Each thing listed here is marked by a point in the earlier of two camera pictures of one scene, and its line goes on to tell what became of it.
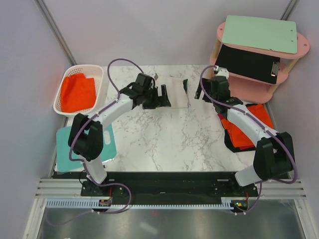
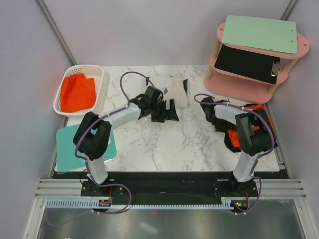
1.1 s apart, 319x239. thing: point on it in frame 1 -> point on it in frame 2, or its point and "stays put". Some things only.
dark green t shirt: x=185 y=83 stays put
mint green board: x=269 y=34 stays put
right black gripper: x=206 y=83 -> x=228 y=123
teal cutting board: x=64 y=164 stays put
